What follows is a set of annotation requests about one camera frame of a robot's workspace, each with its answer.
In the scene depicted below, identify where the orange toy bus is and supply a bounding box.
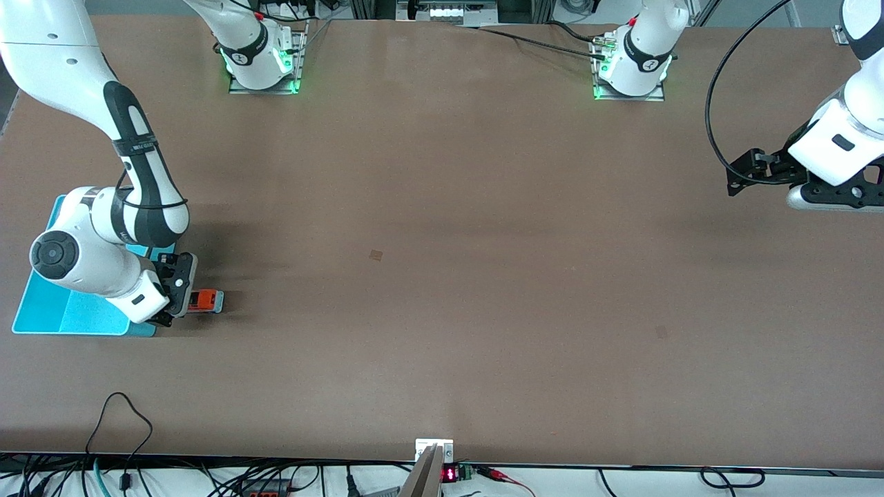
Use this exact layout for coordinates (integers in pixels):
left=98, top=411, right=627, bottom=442
left=188, top=289, right=224, bottom=315

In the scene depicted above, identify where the blue plastic box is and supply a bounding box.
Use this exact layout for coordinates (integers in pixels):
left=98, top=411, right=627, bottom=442
left=12, top=195, right=179, bottom=338

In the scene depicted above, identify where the grey metal bar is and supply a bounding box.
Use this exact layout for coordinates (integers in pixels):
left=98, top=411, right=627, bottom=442
left=398, top=444, right=444, bottom=497

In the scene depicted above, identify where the white mounting plate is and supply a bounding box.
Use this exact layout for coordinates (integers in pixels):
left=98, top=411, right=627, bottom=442
left=415, top=438, right=454, bottom=463

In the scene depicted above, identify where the metal rack with lit panel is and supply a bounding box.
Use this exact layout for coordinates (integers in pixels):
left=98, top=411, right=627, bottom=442
left=349, top=0, right=557, bottom=29

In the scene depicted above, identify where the red and black lead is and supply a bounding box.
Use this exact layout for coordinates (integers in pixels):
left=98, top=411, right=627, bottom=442
left=475, top=467, right=538, bottom=497

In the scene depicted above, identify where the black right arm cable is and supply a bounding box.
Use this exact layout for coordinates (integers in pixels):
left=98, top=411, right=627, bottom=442
left=114, top=162, right=189, bottom=211

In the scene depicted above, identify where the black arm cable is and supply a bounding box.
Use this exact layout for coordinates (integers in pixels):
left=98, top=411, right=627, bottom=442
left=704, top=0, right=795, bottom=188
left=114, top=162, right=189, bottom=211

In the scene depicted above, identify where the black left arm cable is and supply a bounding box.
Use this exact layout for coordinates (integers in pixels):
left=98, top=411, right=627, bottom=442
left=704, top=0, right=795, bottom=188

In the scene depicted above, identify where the thin black looped cable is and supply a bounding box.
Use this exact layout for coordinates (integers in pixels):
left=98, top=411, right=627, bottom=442
left=85, top=391, right=155, bottom=492

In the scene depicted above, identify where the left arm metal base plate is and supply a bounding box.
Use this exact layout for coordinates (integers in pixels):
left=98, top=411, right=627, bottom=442
left=592, top=33, right=666, bottom=103

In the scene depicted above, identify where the tangled black cable bundle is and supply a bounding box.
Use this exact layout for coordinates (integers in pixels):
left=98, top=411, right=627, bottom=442
left=0, top=456, right=90, bottom=497
left=159, top=461, right=415, bottom=497

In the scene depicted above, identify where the thick black cable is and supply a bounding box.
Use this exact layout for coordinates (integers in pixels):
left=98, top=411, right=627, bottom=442
left=548, top=20, right=613, bottom=46

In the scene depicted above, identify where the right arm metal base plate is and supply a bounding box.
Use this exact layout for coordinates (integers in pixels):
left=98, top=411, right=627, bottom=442
left=228, top=19, right=309, bottom=95

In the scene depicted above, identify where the black coiled cable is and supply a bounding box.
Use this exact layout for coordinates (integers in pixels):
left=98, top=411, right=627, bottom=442
left=700, top=467, right=766, bottom=489

